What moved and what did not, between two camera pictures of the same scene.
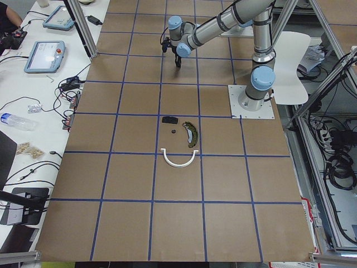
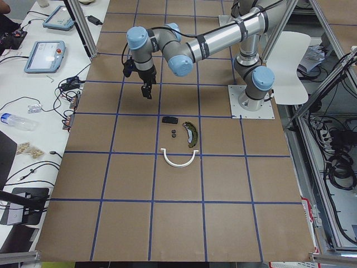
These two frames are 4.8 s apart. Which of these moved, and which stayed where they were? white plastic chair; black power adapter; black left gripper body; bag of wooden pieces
Moved: black left gripper body
Stayed: white plastic chair; black power adapter; bag of wooden pieces
